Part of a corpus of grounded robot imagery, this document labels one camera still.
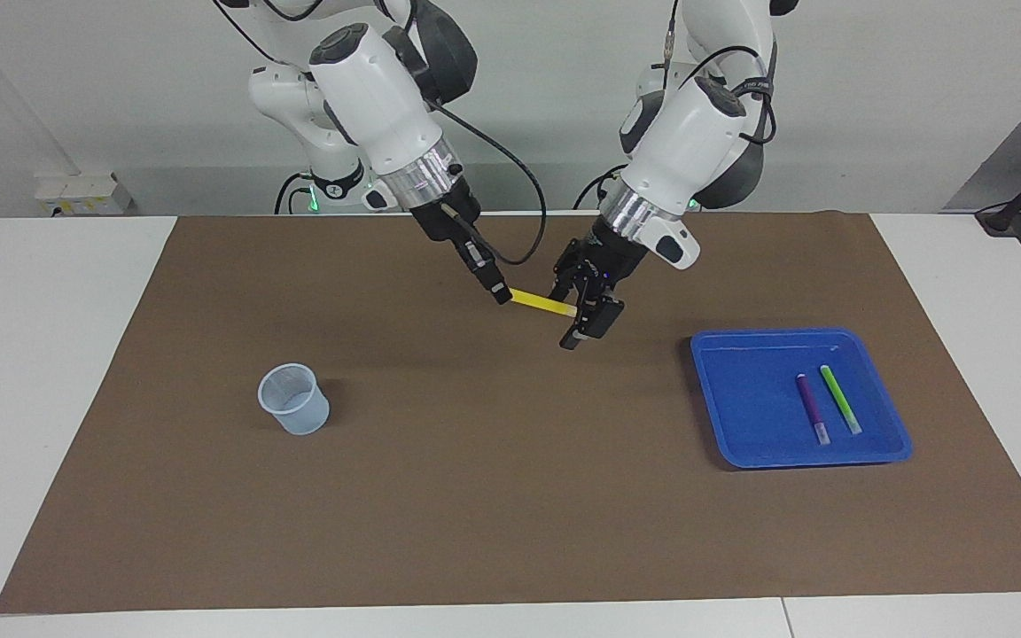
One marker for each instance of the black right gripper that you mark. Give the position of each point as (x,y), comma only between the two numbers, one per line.
(448,220)

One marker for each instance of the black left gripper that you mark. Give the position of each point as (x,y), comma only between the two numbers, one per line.
(612,252)

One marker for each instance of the yellow pen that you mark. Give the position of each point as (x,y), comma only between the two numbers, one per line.
(541,303)

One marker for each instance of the purple pen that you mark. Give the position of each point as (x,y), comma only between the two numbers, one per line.
(813,408)

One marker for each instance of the green pen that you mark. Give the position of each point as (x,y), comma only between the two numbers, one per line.
(840,399)

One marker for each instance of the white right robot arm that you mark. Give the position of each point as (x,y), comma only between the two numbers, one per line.
(369,97)

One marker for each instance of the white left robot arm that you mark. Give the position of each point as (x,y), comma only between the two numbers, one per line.
(697,133)

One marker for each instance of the blue plastic tray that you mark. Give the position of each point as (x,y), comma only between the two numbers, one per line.
(759,416)

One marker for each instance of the brown table mat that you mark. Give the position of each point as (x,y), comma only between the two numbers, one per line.
(510,496)

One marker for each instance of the translucent plastic cup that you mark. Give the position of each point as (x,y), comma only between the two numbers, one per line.
(302,421)

